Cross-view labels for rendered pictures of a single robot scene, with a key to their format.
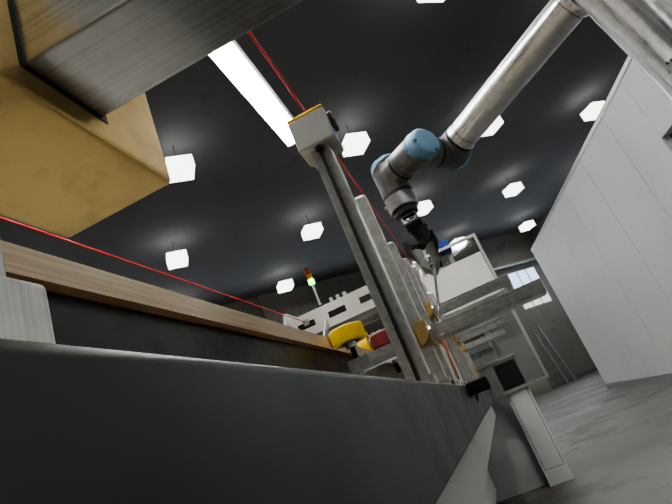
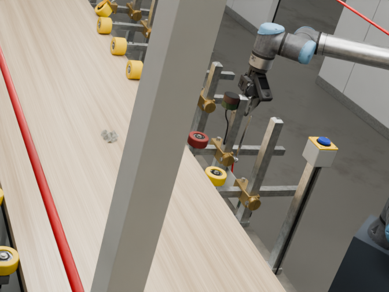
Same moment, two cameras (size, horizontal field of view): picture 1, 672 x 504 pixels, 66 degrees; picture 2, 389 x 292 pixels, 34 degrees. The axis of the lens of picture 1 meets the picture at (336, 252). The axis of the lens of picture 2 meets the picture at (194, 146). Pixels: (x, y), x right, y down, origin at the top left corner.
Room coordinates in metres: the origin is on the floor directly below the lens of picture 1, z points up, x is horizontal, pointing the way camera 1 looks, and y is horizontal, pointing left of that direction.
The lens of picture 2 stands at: (-0.32, 1.43, 2.05)
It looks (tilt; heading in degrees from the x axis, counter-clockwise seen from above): 28 degrees down; 319
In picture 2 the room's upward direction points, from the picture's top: 16 degrees clockwise
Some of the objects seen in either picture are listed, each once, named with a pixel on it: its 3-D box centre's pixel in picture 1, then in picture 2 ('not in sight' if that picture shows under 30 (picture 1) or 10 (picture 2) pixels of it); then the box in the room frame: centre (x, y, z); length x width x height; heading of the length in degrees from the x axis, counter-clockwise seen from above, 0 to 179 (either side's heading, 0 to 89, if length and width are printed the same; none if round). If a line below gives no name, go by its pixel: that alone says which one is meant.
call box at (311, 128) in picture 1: (316, 138); (319, 153); (0.81, -0.05, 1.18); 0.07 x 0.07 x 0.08; 80
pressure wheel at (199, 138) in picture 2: (390, 351); (195, 147); (1.37, -0.04, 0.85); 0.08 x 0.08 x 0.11
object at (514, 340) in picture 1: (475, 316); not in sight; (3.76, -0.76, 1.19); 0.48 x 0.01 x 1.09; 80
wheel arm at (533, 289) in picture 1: (444, 329); (256, 192); (1.10, -0.15, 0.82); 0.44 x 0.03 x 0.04; 80
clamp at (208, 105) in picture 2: (426, 314); (204, 100); (1.58, -0.19, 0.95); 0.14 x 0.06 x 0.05; 170
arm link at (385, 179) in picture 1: (391, 178); (268, 40); (1.37, -0.23, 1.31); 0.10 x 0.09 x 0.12; 40
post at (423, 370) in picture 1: (369, 261); (293, 218); (0.81, -0.05, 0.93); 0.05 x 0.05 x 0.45; 80
